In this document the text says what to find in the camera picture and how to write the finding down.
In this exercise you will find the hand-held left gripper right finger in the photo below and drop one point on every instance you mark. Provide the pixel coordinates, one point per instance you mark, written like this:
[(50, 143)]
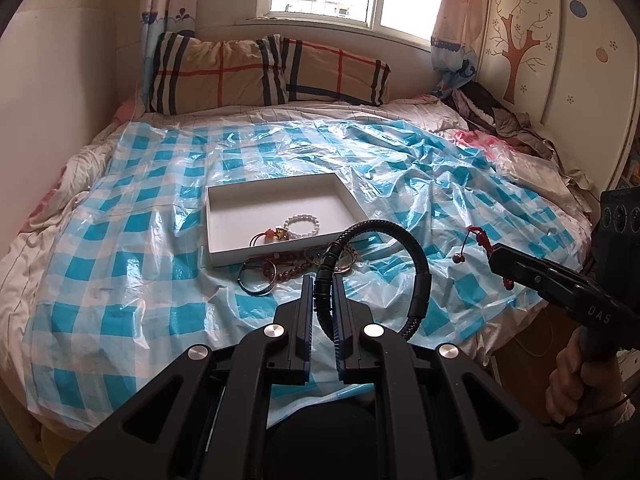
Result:
[(342, 332)]

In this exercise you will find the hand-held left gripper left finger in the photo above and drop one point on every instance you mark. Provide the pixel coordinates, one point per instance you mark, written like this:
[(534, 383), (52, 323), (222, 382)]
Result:
[(306, 332)]

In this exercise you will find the plaid pillow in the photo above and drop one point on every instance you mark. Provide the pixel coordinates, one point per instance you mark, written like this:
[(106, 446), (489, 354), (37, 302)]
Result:
[(215, 70), (335, 72)]

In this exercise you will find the blue checked plastic sheet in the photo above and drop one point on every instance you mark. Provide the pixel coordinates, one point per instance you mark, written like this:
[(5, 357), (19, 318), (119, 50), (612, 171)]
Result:
[(150, 240)]

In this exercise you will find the person's right hand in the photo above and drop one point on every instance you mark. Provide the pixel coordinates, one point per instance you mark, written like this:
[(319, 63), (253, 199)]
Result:
[(565, 377)]

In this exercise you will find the wardrobe with tree decal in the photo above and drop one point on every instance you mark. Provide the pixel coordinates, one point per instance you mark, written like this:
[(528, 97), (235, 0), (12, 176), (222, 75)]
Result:
[(575, 85)]

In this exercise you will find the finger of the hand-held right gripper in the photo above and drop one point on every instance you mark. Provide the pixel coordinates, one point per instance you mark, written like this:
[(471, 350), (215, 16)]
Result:
[(525, 270)]

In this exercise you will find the wide silver bangle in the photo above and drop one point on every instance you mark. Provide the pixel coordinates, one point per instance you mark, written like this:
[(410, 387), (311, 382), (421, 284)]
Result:
[(255, 290)]

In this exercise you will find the white jewelry box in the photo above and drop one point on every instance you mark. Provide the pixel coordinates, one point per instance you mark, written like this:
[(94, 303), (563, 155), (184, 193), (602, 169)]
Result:
[(280, 200)]

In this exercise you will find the patterned curtain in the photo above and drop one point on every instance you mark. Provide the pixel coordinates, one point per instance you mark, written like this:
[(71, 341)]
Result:
[(457, 25), (165, 10)]

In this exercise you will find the gold bangle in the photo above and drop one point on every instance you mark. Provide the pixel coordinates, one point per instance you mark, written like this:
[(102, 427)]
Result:
[(350, 260)]

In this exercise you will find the pile of clothes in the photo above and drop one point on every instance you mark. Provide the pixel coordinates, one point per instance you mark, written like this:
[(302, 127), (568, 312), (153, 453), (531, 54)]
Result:
[(520, 125)]

